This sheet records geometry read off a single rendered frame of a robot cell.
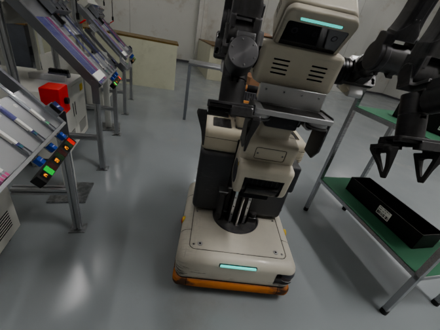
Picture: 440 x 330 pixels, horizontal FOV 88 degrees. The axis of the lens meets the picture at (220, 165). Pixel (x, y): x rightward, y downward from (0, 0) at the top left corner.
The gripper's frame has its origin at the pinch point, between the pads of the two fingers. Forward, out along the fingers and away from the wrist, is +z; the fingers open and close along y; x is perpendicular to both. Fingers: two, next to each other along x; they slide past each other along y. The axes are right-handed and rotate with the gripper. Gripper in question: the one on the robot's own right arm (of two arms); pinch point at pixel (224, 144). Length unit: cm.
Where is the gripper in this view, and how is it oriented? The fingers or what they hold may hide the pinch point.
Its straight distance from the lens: 53.2
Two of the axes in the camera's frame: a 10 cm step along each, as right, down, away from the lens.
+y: 9.9, 1.5, 0.4
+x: -0.3, -0.9, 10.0
